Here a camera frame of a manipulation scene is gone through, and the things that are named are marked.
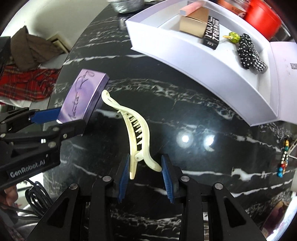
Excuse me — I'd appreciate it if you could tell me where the purple palette box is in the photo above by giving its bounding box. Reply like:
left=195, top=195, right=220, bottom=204
left=57, top=69, right=109, bottom=123

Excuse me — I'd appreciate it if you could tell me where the cream hair claw clip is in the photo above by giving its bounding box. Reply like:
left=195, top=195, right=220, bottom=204
left=101, top=90, right=162, bottom=180

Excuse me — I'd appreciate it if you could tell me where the black lip gloss box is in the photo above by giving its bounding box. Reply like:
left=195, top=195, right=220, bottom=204
left=202, top=16, right=219, bottom=50

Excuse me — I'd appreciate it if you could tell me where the black white gingham scrunchie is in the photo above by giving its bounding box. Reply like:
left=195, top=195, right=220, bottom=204
left=252, top=50, right=266, bottom=72

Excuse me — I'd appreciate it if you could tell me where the black polka dot scrunchie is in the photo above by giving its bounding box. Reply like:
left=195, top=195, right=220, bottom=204
left=237, top=33, right=256, bottom=69

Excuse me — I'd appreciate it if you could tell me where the gold rectangular box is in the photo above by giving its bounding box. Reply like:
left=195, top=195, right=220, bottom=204
left=179, top=6, right=209, bottom=38

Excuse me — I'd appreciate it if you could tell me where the pink stick tube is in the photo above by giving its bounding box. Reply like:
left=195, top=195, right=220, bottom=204
left=179, top=1, right=205, bottom=16

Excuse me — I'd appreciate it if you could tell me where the red plaid cloth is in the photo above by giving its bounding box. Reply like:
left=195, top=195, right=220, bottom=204
left=1, top=65, right=60, bottom=102

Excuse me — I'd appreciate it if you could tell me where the brown cloth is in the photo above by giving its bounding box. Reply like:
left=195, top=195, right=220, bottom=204
left=11, top=26, right=63, bottom=71

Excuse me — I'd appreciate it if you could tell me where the colourful bead charm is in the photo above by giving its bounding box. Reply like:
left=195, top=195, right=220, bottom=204
left=277, top=137, right=290, bottom=178

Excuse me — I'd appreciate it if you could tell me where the white open gift box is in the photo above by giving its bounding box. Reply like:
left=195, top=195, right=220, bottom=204
left=125, top=1, right=296, bottom=126

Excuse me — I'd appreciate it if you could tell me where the small steel bowl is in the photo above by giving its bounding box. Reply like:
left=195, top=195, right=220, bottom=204
left=107, top=0, right=144, bottom=14

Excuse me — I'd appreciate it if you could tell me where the short clear jar orange label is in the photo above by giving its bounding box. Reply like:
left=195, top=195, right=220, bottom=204
left=217, top=0, right=249, bottom=18

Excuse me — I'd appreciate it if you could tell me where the red canister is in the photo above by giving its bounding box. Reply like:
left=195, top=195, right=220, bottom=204
left=244, top=0, right=281, bottom=41

